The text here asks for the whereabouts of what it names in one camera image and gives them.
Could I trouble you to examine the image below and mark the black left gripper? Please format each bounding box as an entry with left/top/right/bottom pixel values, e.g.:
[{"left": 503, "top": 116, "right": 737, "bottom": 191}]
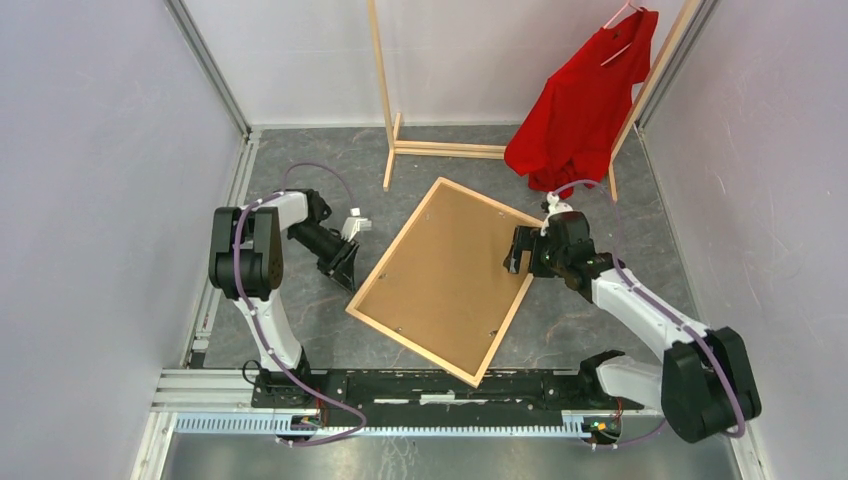
[{"left": 287, "top": 222, "right": 361, "bottom": 294}]

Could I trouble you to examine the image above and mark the brown backing board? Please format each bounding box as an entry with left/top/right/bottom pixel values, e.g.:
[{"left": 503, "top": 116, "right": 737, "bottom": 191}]
[{"left": 355, "top": 184, "right": 537, "bottom": 378}]

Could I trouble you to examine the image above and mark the light wooden picture frame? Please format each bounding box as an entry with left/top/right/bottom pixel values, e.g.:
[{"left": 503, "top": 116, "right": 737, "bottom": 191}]
[{"left": 345, "top": 176, "right": 546, "bottom": 390}]

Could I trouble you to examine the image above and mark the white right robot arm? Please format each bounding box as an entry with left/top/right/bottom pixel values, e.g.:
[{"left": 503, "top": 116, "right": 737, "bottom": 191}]
[{"left": 503, "top": 211, "right": 762, "bottom": 443}]

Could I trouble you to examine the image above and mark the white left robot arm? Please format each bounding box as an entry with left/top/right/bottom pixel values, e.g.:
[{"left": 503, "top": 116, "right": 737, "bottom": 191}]
[{"left": 208, "top": 189, "right": 372, "bottom": 408}]

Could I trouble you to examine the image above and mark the red t-shirt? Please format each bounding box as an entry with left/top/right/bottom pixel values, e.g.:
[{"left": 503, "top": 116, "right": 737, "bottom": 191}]
[{"left": 504, "top": 9, "right": 660, "bottom": 192}]

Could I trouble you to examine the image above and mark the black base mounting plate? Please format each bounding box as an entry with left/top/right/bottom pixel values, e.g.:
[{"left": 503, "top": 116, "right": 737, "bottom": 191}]
[{"left": 242, "top": 369, "right": 641, "bottom": 429}]

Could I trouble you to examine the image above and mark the wooden clothes rack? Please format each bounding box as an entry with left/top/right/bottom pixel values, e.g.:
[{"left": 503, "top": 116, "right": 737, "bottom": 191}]
[{"left": 366, "top": 0, "right": 704, "bottom": 204}]

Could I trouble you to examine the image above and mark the pink clothes hanger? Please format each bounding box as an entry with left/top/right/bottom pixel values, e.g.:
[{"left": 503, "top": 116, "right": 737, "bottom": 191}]
[{"left": 600, "top": 1, "right": 648, "bottom": 66}]

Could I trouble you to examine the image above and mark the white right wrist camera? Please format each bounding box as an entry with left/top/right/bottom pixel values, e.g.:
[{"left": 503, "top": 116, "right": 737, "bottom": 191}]
[{"left": 541, "top": 192, "right": 573, "bottom": 236}]

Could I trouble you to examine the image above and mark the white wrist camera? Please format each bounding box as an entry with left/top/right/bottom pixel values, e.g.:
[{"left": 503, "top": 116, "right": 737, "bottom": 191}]
[
  {"left": 541, "top": 192, "right": 573, "bottom": 236},
  {"left": 340, "top": 207, "right": 373, "bottom": 242}
]

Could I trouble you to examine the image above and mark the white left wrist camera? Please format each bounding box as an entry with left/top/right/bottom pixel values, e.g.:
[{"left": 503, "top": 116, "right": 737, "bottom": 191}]
[{"left": 340, "top": 207, "right": 373, "bottom": 242}]

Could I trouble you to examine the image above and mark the white slotted cable duct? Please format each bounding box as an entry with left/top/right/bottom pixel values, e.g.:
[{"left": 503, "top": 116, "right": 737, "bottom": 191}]
[{"left": 173, "top": 413, "right": 588, "bottom": 439}]

